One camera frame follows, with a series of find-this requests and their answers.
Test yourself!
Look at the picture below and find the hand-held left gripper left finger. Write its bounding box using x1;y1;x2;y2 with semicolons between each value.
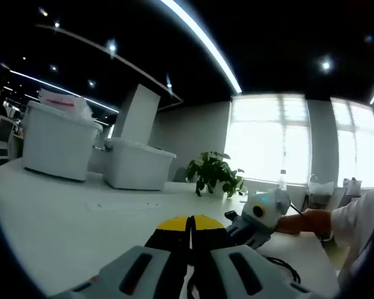
48;214;193;299

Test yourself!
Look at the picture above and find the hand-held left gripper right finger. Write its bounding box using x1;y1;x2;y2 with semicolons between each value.
190;214;320;299

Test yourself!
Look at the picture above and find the black data cable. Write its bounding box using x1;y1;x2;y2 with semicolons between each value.
186;254;302;299

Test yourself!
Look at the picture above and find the white desktop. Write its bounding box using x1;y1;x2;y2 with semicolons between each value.
0;155;343;297

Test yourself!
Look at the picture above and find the white plastic bag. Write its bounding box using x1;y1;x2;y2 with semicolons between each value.
308;174;335;196

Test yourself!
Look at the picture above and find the green potted plant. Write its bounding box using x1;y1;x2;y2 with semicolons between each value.
186;151;246;199

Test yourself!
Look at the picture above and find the bright window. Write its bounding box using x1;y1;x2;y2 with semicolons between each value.
226;93;312;187
330;96;374;189

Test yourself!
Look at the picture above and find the person's upper body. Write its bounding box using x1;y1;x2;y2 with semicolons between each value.
330;186;374;290

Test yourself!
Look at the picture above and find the white storage bin with bags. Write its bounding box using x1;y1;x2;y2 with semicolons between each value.
21;99;103;182

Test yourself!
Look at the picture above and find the pile of clear plastic bags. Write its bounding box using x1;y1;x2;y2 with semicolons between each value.
39;88;95;121

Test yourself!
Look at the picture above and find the office chair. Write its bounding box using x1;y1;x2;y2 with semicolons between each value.
0;114;13;160

